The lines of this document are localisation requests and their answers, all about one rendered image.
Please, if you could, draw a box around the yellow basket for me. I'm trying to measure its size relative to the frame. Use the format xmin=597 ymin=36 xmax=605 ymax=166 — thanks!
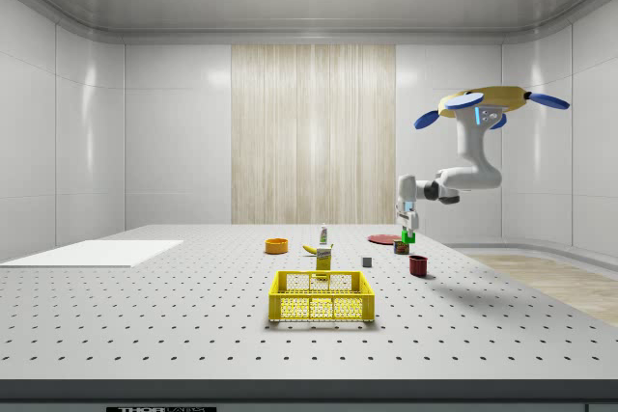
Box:
xmin=267 ymin=269 xmax=377 ymax=324

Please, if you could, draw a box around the white board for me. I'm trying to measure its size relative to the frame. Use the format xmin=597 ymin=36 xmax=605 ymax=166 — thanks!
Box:
xmin=0 ymin=239 xmax=185 ymax=268

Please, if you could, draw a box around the red mug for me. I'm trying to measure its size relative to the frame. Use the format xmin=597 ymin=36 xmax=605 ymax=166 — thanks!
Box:
xmin=407 ymin=254 xmax=431 ymax=278

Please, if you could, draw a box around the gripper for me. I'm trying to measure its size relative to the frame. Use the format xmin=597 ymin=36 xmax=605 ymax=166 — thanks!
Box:
xmin=395 ymin=210 xmax=419 ymax=239

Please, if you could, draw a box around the drone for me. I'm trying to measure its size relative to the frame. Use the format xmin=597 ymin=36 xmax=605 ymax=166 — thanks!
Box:
xmin=413 ymin=85 xmax=572 ymax=131

